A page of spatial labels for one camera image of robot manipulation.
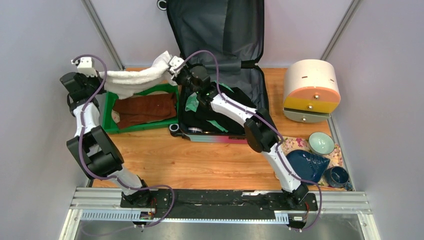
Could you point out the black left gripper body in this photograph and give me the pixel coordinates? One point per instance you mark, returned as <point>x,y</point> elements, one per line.
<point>91,84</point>

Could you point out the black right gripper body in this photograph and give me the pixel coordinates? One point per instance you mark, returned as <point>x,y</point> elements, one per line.
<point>185,77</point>

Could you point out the green tie-dye garment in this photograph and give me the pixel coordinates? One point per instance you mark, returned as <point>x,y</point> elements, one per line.
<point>203,118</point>

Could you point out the white cloth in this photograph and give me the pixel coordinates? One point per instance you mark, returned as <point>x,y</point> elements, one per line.
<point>127,83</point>

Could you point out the floral beige fabric pouch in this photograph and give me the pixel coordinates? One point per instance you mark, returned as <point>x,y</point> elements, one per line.
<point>115,116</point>

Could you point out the black clothing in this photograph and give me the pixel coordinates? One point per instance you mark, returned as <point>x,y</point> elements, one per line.
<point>235,124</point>

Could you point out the green plastic tray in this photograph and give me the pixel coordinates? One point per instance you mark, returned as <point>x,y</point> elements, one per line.
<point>110,127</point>

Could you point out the brown cloth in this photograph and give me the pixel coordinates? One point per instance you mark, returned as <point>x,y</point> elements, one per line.
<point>145,109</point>

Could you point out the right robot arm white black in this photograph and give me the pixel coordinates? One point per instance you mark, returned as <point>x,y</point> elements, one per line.
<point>260,131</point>

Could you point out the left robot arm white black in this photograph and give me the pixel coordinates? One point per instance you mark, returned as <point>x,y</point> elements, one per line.
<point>91,147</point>

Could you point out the small round tin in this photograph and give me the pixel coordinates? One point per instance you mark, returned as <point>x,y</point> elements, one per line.
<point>195,130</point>

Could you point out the floral pattern tray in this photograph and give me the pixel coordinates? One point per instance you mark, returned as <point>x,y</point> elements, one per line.
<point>292,143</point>

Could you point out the round pastel drawer cabinet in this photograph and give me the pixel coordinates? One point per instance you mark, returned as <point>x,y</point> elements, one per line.
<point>310,91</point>

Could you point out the light green saucer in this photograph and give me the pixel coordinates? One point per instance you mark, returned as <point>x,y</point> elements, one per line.
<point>321,143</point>

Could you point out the dark blue plate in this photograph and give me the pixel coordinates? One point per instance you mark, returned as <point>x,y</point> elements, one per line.
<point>308,166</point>

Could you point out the dark blue cup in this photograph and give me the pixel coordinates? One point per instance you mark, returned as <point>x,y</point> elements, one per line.
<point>338,177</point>

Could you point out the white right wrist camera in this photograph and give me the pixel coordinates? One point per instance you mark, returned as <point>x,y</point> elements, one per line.
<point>175,65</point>

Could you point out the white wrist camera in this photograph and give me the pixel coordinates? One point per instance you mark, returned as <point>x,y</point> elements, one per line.
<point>175,65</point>
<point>85,66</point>

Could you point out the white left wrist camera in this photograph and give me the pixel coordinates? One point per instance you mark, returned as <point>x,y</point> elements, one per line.
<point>85,66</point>

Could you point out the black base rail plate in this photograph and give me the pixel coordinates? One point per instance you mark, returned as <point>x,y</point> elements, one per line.
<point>224,204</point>

